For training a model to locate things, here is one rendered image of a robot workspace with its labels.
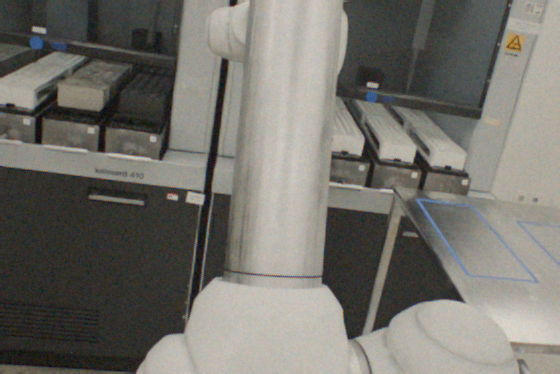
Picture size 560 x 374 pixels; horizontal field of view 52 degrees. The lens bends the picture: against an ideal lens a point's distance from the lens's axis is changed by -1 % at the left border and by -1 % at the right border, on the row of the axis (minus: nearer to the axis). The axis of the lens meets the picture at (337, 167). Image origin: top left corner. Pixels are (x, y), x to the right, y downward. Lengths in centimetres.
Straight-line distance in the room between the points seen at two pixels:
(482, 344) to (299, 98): 30
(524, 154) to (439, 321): 256
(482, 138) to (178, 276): 96
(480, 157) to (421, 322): 119
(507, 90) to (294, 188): 123
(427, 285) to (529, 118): 149
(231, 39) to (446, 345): 77
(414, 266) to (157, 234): 74
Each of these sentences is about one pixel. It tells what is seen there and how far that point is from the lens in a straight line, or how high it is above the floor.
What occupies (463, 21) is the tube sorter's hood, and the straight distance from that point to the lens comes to 162.
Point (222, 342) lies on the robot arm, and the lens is 54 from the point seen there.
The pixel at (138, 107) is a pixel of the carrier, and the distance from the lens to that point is 159.
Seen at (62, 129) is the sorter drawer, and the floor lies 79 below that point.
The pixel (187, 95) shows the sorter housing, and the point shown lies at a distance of 158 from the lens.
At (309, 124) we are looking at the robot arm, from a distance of 56.
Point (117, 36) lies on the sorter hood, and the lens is 157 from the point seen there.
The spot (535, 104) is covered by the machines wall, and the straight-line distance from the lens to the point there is 306.
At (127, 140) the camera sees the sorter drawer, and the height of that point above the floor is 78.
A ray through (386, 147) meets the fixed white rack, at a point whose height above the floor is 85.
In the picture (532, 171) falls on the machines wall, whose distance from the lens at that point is 318.
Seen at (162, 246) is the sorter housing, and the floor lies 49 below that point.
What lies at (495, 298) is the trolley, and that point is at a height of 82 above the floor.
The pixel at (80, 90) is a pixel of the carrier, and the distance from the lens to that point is 162.
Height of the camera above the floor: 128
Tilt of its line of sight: 19 degrees down
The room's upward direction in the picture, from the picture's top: 12 degrees clockwise
